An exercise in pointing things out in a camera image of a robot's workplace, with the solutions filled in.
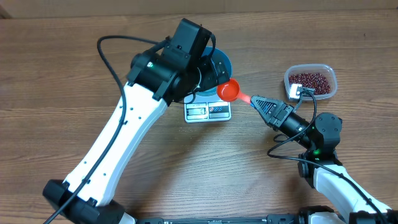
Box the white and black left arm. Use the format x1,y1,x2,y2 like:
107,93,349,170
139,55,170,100
43,45,232,223

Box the blue bowl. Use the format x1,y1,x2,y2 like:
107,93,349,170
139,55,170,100
194,47,232,96

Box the red scoop with blue handle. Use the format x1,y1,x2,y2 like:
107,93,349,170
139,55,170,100
216,78,251,105

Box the red adzuki beans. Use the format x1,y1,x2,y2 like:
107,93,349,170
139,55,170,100
289,73,331,95

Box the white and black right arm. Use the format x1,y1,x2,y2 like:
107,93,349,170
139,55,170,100
250,96,397,223

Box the clear plastic food container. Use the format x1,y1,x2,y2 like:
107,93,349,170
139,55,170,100
283,63,338,103

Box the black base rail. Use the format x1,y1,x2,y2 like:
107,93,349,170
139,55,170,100
136,214,308,224

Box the white digital kitchen scale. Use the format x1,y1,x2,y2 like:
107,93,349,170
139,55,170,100
183,93,232,123

